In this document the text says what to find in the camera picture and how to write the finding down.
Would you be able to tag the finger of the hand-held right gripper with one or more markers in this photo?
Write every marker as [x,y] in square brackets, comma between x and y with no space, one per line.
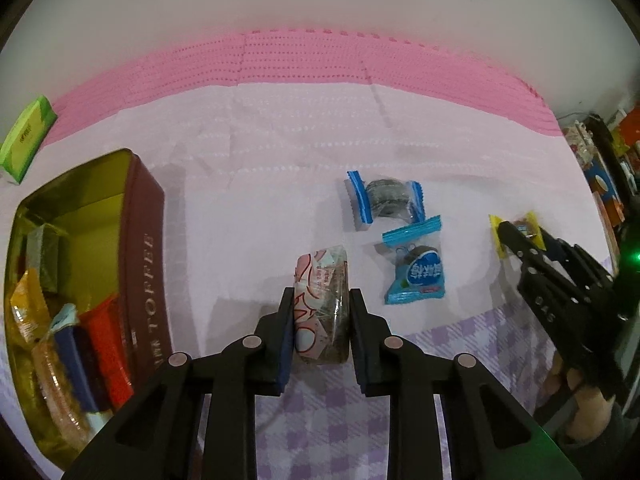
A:
[535,280]
[575,265]

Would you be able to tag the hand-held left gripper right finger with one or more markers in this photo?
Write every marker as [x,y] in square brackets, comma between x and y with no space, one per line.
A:
[358,350]

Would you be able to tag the green tissue pack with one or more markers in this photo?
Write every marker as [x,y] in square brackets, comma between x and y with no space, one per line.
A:
[25,140]

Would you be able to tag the clear round biscuit packet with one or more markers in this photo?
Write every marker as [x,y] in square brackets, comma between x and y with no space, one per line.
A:
[55,400]

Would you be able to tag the clear blue-ended cookie packet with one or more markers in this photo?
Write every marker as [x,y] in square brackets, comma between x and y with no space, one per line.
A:
[387,197]

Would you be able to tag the yellow orange snack packet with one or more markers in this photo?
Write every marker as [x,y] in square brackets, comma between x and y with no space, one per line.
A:
[22,310]

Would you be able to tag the person's right hand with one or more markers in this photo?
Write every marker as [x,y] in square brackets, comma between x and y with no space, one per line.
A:
[592,417]

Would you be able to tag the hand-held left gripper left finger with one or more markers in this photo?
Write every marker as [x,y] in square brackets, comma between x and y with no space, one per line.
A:
[286,350]

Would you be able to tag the maroon tin box gold inside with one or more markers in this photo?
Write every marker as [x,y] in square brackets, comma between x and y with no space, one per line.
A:
[145,270]

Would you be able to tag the red snack packet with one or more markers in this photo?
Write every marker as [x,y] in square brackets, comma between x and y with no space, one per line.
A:
[107,355]

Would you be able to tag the pink white snack packet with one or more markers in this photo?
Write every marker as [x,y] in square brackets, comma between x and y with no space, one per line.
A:
[320,300]

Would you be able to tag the light blue snack packet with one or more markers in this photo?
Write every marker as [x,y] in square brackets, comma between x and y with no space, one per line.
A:
[417,272]

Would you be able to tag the person's right forearm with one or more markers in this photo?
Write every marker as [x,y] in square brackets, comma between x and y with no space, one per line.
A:
[622,435]

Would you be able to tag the clutter of colourful boxes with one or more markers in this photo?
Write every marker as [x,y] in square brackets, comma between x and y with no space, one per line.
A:
[607,180]

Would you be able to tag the dark blue snack packet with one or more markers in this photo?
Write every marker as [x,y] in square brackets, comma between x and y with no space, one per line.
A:
[75,367]

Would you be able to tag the yellow snack packet brown filling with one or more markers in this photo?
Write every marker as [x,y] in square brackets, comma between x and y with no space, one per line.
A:
[525,227]

